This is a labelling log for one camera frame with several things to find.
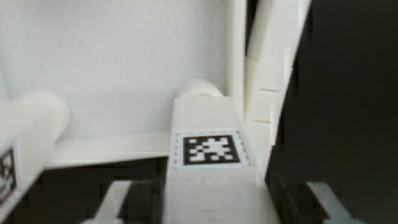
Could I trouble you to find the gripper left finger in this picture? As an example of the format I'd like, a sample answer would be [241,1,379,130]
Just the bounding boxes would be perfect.
[77,179,161,224]

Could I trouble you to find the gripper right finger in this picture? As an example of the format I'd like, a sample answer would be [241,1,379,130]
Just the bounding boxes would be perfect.
[268,173,371,224]

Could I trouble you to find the white desk leg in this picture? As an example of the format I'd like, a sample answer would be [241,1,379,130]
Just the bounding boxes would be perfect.
[0,90,70,223]
[161,79,280,224]

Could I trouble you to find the white square desk top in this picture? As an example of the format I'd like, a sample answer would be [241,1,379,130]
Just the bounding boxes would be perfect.
[0,0,246,168]

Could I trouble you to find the white L-shaped fence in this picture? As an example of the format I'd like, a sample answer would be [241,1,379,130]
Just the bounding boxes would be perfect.
[243,0,312,173]

